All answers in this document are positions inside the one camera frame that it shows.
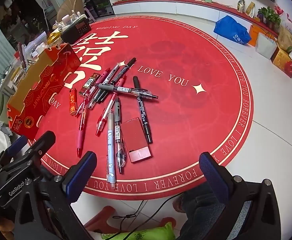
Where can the black radio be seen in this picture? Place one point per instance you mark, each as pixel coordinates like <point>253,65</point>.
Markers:
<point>74,30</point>

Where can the blue bag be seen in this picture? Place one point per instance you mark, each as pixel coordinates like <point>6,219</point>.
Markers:
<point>232,30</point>

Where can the black double-tip marker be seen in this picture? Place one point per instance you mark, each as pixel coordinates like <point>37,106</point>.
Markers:
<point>126,67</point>
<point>142,110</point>

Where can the kraft paper bag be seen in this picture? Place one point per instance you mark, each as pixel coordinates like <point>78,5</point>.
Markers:
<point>286,38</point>

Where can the bright green cushion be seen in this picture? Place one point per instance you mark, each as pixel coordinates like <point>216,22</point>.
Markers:
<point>146,233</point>

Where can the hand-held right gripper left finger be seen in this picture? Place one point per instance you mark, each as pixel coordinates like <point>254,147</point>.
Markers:
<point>81,177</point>

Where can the white paper bag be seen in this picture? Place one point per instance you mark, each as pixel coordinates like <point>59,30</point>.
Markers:
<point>265,47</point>

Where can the grey label black marker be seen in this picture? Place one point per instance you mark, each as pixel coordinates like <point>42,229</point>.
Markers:
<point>111,75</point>

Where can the red phone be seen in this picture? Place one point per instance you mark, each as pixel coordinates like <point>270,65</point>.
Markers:
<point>21,55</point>

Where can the red round table mat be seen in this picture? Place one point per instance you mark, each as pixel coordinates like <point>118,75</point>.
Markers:
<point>185,117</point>

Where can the clear black ink pen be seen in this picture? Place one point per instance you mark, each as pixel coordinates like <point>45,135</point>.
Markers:
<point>118,135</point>

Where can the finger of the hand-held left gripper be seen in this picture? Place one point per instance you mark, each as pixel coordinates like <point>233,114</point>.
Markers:
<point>17,145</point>
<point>46,140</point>

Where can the purple plastic stool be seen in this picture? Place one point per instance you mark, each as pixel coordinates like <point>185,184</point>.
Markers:
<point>89,13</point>

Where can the white carton pack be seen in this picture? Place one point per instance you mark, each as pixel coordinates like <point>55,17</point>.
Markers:
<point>241,4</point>

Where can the orange paper bag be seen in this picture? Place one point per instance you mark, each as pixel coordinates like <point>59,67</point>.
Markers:
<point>255,33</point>

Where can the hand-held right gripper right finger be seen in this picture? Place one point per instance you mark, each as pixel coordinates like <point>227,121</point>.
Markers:
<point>214,175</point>

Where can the red cardboard box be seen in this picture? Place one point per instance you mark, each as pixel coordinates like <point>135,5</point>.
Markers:
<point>48,85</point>

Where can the red lighter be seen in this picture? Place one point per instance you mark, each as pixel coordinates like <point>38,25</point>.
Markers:
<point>72,103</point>

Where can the yellow carton pack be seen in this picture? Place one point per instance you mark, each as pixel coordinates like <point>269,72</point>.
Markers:
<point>250,10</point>

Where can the clear plastic storage box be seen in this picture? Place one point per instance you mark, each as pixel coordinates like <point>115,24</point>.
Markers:
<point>36,41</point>

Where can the gold lid jar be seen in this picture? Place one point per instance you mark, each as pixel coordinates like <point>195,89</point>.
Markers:
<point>54,38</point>

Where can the red black printed packet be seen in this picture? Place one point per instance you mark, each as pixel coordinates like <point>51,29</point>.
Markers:
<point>89,83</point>

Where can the blue cartoon pen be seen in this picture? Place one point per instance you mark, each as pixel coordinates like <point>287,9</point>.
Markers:
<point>110,150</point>

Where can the red top low cabinet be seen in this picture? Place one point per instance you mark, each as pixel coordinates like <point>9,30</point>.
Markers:
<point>180,0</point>

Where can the red rectangular case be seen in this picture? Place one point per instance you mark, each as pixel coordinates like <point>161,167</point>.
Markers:
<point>136,140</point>

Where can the beige chair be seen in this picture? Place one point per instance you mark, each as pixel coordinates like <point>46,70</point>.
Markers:
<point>71,5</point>

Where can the yellow fruit box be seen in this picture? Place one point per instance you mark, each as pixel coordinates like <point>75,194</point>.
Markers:
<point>284,61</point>

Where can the grey grip clear pen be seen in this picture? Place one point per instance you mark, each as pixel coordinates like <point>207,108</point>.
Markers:
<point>126,89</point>

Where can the pink grip red pen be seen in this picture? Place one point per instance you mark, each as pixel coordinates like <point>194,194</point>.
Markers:
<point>81,135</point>

